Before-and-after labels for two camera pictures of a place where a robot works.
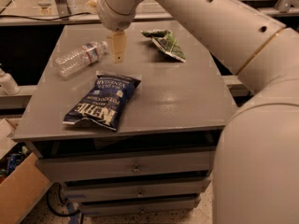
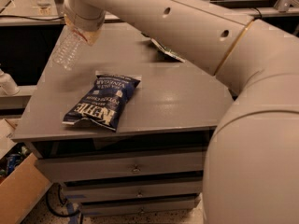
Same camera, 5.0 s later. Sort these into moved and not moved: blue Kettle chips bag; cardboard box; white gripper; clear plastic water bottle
Moved: white gripper; clear plastic water bottle
Not moved: cardboard box; blue Kettle chips bag
